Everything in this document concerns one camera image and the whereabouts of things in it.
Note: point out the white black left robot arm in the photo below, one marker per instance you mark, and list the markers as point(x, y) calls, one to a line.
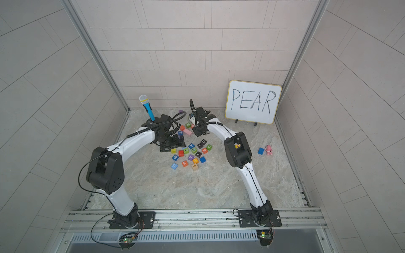
point(106, 171)

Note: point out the yellow framed whiteboard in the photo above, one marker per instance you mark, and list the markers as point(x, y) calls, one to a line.
point(252, 102)

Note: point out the left circuit board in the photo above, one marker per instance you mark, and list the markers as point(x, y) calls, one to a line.
point(126, 241)

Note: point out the blue block beside pig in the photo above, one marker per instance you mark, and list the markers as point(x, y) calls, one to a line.
point(261, 151)

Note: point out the pink pig toy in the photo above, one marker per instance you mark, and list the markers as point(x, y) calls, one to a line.
point(269, 150)

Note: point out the aluminium rail frame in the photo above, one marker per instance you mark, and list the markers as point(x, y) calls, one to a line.
point(187, 225)

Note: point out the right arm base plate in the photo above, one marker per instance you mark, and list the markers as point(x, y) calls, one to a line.
point(250, 219)

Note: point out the blue toy microphone on stand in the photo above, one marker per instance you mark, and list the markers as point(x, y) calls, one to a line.
point(146, 104)

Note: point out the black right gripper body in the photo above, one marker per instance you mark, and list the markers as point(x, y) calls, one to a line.
point(196, 119)

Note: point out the right circuit board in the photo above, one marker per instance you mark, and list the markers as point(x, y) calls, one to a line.
point(265, 237)

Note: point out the pink block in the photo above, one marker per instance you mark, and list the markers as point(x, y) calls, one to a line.
point(187, 132)

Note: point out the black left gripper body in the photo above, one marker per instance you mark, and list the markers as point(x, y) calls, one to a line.
point(172, 143)

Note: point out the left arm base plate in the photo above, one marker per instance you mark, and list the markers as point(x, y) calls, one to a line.
point(135, 220)

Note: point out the circuit board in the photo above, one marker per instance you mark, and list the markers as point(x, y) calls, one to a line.
point(126, 241)
point(265, 237)

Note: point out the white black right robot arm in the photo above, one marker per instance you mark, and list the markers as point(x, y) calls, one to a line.
point(239, 156)

